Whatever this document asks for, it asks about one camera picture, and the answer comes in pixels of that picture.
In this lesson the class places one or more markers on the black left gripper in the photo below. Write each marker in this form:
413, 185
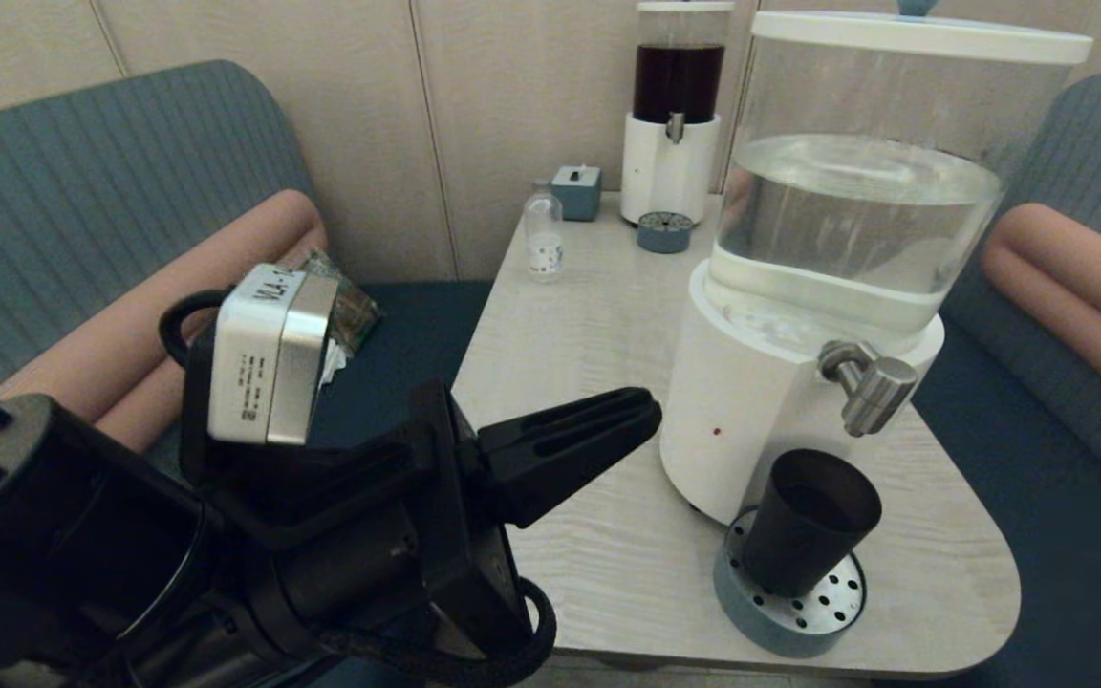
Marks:
388, 554

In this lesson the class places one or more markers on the black plastic cup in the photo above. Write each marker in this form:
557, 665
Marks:
799, 535

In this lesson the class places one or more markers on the metal dispenser tap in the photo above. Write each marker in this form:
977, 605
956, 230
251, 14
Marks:
877, 392
675, 127

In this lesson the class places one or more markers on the clear water dispenser white base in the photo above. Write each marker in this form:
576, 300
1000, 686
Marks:
751, 411

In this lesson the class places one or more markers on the clear glass bottle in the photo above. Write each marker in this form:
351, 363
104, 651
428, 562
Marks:
545, 242

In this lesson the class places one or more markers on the blue perforated drip tray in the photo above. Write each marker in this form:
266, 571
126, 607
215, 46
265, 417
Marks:
665, 233

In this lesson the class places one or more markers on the white folded napkin stack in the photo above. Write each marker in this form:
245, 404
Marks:
334, 368

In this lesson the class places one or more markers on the clear plastic snack packet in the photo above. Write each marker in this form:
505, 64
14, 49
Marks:
357, 311

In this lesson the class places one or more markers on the blue-grey square box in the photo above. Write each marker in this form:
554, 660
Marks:
576, 194

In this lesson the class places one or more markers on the round metal drip tray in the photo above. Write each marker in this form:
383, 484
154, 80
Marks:
770, 628

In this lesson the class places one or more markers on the dark drink dispenser white base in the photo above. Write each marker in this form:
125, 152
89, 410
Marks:
670, 174

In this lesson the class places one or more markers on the pink cylindrical bolster cushion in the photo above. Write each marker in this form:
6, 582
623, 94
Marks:
1076, 285
130, 334

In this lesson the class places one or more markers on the teal upholstered bench sofa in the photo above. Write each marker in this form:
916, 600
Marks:
1038, 497
82, 172

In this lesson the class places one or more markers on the blue dispenser lid knob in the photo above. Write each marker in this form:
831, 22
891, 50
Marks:
920, 6

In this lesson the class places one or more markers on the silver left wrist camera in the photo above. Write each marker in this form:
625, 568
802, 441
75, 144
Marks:
269, 354

